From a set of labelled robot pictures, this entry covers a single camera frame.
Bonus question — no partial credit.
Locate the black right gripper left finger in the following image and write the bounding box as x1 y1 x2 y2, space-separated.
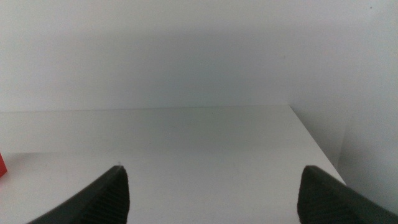
26 165 131 224

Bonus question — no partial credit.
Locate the red cube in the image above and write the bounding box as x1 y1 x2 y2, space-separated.
0 152 8 178

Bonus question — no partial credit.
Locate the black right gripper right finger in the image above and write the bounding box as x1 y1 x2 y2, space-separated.
297 165 398 224

